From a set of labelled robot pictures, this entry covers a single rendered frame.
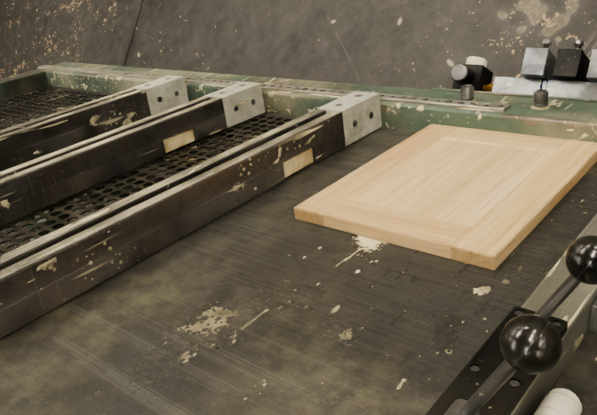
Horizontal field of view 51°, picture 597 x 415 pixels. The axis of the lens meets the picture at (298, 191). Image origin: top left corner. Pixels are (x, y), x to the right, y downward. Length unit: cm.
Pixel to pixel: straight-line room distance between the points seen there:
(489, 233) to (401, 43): 165
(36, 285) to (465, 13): 183
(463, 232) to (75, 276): 49
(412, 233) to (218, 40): 232
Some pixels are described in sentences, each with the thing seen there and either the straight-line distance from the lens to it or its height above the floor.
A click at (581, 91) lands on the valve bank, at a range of 132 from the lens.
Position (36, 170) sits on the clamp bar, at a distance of 117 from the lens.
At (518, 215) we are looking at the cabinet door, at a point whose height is 114.
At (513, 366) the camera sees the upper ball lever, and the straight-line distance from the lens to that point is 44.
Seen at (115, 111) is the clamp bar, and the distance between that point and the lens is 157.
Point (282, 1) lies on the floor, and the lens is 285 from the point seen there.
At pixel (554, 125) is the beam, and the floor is 90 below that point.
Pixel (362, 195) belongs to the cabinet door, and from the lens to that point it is 96.
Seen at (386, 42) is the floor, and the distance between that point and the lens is 245.
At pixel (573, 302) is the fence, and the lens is 67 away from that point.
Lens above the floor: 197
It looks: 51 degrees down
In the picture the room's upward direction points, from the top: 77 degrees counter-clockwise
